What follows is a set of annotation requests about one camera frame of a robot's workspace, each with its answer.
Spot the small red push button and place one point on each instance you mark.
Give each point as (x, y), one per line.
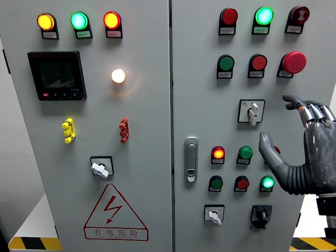
(277, 150)
(242, 183)

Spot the small green lit lamp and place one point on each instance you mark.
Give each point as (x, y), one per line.
(268, 182)

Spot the small label plate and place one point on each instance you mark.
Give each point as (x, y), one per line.
(293, 29)
(284, 74)
(214, 189)
(256, 74)
(217, 161)
(265, 189)
(224, 75)
(242, 161)
(227, 31)
(83, 34)
(50, 35)
(114, 33)
(239, 189)
(260, 30)

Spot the small green push button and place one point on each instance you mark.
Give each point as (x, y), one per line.
(217, 183)
(245, 152)

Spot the black yellow striped tape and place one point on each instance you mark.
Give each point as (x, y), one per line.
(312, 243)
(34, 243)

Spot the small lit red lamp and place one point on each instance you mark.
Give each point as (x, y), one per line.
(218, 153)

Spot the large red stop button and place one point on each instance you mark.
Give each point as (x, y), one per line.
(294, 62)

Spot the large red push button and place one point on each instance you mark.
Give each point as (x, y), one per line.
(259, 62)

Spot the grey cabinet door with lock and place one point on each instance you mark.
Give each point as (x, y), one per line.
(204, 110)

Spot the silver door lock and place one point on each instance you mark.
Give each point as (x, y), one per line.
(191, 157)

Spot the large green push button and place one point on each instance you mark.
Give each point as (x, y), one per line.
(226, 63)

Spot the red buzzer lamp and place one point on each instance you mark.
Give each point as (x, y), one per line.
(300, 14)

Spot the large green round lamp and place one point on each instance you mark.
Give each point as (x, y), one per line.
(264, 15)
(79, 20)

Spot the dark red round lamp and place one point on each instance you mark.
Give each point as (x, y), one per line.
(229, 16)

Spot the grey cabinet door with display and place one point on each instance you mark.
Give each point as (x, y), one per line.
(147, 118)

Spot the red warning triangle sticker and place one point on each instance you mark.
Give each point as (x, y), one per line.
(112, 207)

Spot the white round lamp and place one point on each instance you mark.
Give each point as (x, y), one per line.
(118, 75)

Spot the lit red round lamp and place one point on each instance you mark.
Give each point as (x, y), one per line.
(112, 20)

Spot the black display meter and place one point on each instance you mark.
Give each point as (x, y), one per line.
(56, 73)

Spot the yellow round lamp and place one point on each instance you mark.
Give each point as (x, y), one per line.
(46, 21)

